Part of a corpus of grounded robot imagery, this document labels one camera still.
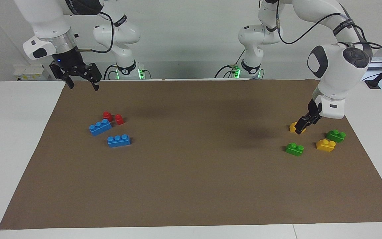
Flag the green two-stud block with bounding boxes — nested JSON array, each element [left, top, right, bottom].
[[285, 142, 304, 157], [326, 129, 346, 143]]

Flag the blue three-stud block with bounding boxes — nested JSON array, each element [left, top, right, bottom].
[[107, 134, 132, 148], [89, 119, 112, 136]]

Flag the yellow two-stud block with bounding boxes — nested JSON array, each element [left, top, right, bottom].
[[289, 122, 307, 134], [316, 139, 336, 152]]

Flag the white power strip box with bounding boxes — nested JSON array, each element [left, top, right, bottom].
[[13, 64, 53, 81]]

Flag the brown table mat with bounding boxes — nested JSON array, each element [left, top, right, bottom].
[[0, 79, 382, 230]]

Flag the black right base cable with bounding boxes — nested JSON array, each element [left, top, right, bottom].
[[103, 64, 118, 80]]

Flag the black base cable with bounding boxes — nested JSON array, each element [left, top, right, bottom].
[[214, 50, 246, 79], [103, 64, 118, 80]]

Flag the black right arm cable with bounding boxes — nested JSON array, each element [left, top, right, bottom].
[[78, 11, 115, 54]]

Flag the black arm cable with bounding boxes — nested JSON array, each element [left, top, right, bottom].
[[78, 11, 115, 54], [275, 0, 382, 51]]

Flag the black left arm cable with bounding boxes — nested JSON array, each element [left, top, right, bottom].
[[275, 0, 382, 51]]

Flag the black left base cable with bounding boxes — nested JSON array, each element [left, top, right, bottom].
[[214, 50, 246, 79]]

